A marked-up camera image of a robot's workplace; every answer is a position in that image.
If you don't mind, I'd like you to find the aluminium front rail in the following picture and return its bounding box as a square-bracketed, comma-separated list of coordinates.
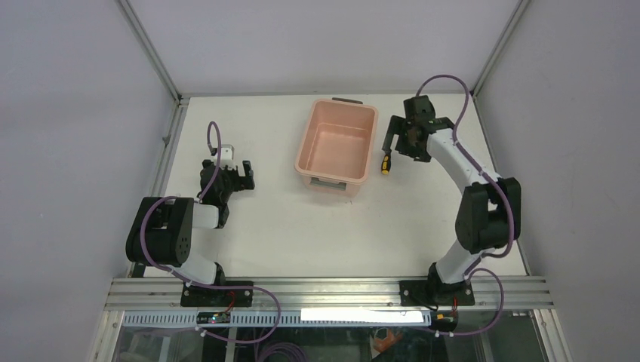
[104, 275, 555, 311]

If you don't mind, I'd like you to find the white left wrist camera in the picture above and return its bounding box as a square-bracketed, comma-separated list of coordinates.
[211, 144, 237, 170]

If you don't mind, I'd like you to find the pink plastic bin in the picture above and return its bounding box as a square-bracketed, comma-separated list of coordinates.
[294, 97, 378, 198]

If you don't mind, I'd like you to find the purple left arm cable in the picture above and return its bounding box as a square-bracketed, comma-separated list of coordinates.
[139, 121, 282, 345]

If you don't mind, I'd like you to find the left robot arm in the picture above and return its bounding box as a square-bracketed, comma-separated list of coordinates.
[125, 159, 255, 306]

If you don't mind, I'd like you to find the yellow black screwdriver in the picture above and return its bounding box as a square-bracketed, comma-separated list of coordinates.
[380, 154, 391, 175]

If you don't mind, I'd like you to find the orange object under table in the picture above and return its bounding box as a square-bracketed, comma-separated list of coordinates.
[371, 327, 403, 354]

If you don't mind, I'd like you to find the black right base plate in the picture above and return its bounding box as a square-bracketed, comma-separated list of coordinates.
[398, 279, 475, 308]

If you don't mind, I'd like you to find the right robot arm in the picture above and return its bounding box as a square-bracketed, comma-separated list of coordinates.
[381, 96, 522, 305]

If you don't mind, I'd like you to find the white slotted cable duct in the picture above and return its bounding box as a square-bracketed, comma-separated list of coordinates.
[122, 308, 431, 329]

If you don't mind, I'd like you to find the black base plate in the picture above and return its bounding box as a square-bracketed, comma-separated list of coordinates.
[398, 279, 475, 308]
[180, 280, 254, 308]

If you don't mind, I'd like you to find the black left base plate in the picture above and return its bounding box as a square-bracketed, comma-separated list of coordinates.
[180, 280, 254, 308]

